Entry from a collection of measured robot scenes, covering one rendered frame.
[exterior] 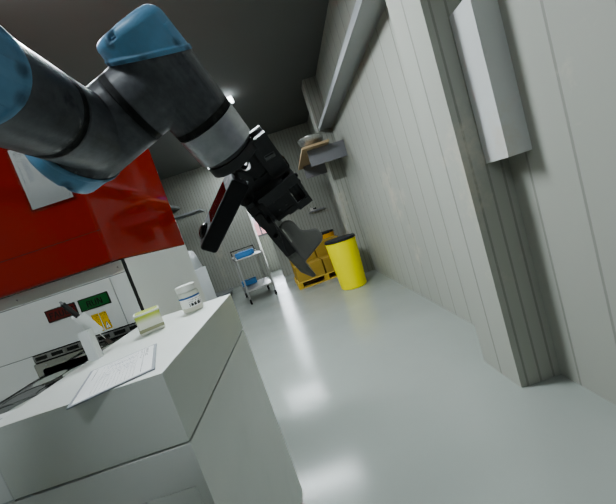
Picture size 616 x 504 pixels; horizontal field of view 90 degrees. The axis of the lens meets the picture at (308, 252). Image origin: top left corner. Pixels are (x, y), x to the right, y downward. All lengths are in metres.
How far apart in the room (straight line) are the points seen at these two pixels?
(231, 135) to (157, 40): 0.11
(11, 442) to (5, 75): 0.71
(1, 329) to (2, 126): 1.42
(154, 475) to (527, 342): 1.68
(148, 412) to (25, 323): 0.97
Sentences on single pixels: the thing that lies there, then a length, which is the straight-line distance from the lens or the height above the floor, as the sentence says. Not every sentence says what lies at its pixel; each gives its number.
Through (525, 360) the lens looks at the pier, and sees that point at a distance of 1.97.
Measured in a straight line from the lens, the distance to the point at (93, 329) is 1.08.
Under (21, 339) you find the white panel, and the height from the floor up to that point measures 1.05.
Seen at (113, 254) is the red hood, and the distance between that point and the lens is 1.34.
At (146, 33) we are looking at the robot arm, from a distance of 0.37.
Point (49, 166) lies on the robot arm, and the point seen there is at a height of 1.28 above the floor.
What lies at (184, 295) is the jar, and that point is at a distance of 1.15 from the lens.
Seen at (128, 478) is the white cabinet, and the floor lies 0.79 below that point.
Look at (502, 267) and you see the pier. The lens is 1.76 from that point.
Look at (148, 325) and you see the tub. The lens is 1.09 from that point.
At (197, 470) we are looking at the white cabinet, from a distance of 0.76.
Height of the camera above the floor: 1.16
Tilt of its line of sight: 6 degrees down
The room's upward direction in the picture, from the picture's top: 18 degrees counter-clockwise
